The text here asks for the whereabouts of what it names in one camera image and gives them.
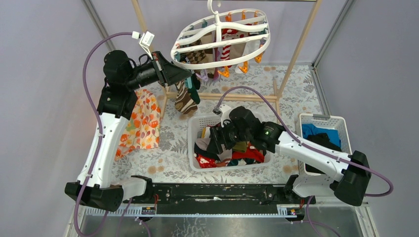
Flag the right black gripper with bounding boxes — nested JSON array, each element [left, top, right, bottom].
[[207, 118, 251, 155]]

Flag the brown striped sock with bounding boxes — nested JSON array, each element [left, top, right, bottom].
[[174, 80, 198, 114]]

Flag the white oval sock hanger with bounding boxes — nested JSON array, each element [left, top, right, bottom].
[[170, 0, 271, 70]]

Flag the beige sock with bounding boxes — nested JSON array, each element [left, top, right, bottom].
[[194, 138, 210, 153]]

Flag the dark green sock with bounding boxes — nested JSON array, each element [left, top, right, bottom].
[[188, 75, 201, 104]]

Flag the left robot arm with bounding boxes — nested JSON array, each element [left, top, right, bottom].
[[64, 50, 192, 212]]

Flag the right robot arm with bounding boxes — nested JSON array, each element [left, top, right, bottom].
[[208, 106, 372, 206]]

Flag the olive green sock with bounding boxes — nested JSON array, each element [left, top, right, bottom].
[[232, 142, 248, 153]]

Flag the red sock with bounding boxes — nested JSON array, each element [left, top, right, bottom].
[[232, 147, 265, 163]]

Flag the white sock laundry basket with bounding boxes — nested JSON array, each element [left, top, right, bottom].
[[187, 114, 274, 172]]

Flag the purple clothespin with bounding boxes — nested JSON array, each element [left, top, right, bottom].
[[196, 70, 209, 81]]

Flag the orange clothespin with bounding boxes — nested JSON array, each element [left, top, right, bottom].
[[237, 61, 249, 74], [217, 66, 230, 78], [254, 53, 263, 64]]

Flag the floral orange cloth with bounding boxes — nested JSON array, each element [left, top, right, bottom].
[[114, 89, 161, 161]]

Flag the blue cloth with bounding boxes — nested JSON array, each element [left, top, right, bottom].
[[301, 124, 341, 147]]

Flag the white side basket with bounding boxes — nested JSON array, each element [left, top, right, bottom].
[[296, 113, 352, 176]]

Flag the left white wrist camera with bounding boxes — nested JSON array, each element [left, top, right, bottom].
[[131, 31, 155, 58]]

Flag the wooden drying rack frame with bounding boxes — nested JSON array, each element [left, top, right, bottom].
[[130, 0, 324, 124]]

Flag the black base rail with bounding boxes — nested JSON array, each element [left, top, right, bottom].
[[132, 183, 309, 205]]

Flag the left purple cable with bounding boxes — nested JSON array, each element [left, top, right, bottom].
[[72, 32, 140, 237]]

